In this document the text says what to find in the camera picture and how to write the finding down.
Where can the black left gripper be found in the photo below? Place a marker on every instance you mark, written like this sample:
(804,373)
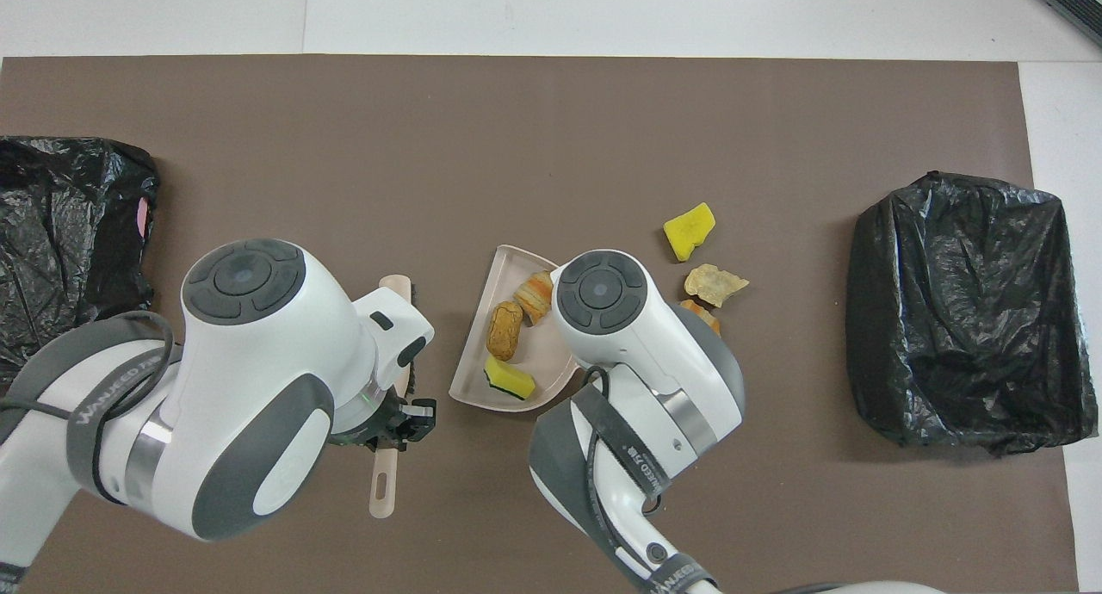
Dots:
(387,426)

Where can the beige hand brush black bristles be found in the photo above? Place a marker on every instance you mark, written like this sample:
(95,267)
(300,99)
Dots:
(384,491)

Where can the beige plastic dustpan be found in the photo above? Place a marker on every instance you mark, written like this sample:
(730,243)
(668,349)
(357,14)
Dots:
(473,379)

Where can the green and yellow sponge piece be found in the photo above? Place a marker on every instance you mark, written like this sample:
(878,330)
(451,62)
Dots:
(508,377)

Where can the brown textured bread roll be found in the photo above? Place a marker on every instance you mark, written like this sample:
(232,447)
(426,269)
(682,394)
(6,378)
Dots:
(504,331)

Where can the orange striped croissant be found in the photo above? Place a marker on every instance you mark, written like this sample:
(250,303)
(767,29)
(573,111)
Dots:
(534,297)
(702,312)

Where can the pale pastry piece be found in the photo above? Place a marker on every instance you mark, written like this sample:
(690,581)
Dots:
(713,284)

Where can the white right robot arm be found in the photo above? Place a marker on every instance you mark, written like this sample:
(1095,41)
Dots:
(637,336)

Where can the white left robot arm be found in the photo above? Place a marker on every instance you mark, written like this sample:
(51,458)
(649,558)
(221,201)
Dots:
(258,361)

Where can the black bag-lined bin pink mark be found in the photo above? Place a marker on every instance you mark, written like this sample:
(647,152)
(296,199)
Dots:
(52,207)

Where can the brown table mat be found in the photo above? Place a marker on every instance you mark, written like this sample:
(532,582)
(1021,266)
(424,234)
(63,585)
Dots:
(551,103)

